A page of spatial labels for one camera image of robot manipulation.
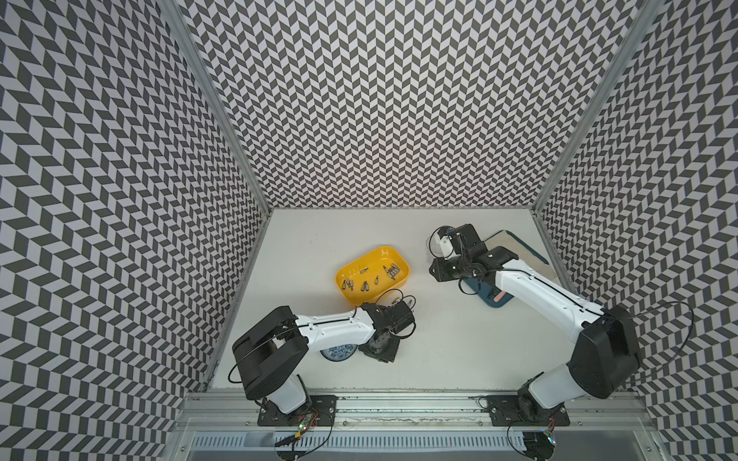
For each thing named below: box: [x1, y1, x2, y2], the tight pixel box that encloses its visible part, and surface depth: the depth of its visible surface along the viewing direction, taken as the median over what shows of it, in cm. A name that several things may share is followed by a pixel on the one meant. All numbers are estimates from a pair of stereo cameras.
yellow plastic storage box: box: [334, 245, 411, 306], surface depth 101 cm
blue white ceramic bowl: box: [319, 343, 359, 363], surface depth 82 cm
